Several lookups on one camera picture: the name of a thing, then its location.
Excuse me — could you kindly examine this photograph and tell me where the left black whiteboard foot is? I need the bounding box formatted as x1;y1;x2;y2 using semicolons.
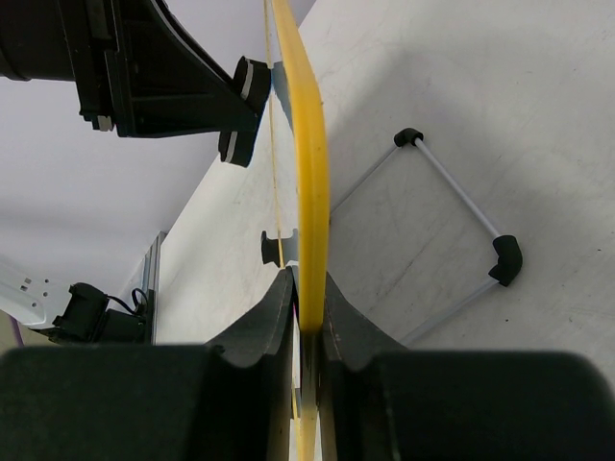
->
260;229;299;268

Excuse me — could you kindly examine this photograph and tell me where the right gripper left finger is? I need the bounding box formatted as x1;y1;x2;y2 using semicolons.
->
1;269;294;460

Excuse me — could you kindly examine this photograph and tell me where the blue whiteboard eraser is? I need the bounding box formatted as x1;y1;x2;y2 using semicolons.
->
217;57;272;168

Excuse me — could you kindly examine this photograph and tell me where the white wire whiteboard stand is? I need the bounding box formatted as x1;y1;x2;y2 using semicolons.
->
328;128;523;347

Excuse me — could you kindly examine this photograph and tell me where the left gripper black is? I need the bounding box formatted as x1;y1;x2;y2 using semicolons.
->
71;1;247;138

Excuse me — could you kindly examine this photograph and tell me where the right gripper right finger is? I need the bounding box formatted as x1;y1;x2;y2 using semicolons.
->
320;281;614;460

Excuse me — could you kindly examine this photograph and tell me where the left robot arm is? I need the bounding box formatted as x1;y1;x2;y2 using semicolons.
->
1;1;271;343

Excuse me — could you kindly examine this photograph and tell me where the yellow framed whiteboard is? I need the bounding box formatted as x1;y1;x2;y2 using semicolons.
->
264;1;330;460

